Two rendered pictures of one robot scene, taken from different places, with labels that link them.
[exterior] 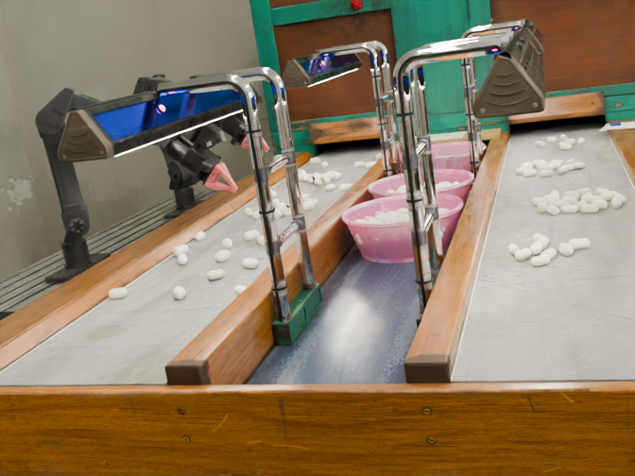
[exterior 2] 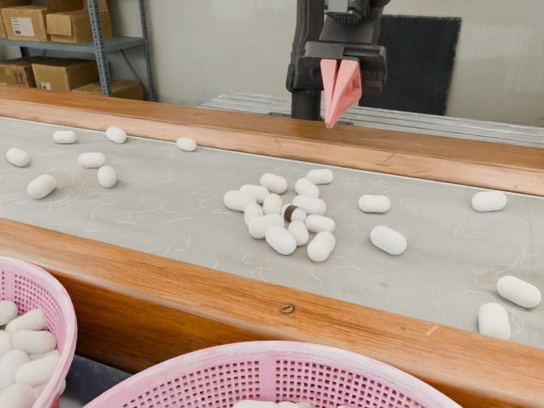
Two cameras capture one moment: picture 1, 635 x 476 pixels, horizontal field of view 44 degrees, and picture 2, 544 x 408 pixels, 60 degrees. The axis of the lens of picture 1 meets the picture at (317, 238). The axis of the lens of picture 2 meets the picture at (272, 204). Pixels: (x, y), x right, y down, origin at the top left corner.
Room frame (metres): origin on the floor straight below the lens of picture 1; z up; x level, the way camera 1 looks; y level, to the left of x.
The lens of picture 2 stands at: (1.94, -0.38, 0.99)
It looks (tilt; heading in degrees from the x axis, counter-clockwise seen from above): 27 degrees down; 94
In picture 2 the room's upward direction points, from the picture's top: straight up
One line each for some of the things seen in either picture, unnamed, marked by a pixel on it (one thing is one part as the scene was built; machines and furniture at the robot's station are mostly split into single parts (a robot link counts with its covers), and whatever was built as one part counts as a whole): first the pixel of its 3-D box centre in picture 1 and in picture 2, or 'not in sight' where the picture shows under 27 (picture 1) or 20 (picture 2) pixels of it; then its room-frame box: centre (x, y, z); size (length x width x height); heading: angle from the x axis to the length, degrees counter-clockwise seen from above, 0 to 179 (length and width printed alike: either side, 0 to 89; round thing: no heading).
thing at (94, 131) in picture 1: (178, 106); not in sight; (1.35, 0.20, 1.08); 0.62 x 0.08 x 0.07; 162
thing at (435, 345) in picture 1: (483, 215); not in sight; (1.73, -0.38, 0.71); 1.81 x 0.05 x 0.11; 162
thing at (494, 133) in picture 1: (449, 138); not in sight; (2.56, -0.48, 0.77); 0.33 x 0.15 x 0.01; 72
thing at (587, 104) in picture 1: (555, 108); not in sight; (2.51, -0.82, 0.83); 0.30 x 0.06 x 0.07; 72
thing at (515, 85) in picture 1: (515, 63); not in sight; (1.18, -0.33, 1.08); 0.62 x 0.08 x 0.07; 162
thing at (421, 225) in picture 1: (471, 185); not in sight; (1.20, -0.25, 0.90); 0.20 x 0.19 x 0.45; 162
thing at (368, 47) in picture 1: (359, 123); not in sight; (2.25, -0.17, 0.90); 0.20 x 0.19 x 0.45; 162
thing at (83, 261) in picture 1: (76, 254); (305, 108); (1.94, 0.62, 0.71); 0.20 x 0.07 x 0.08; 160
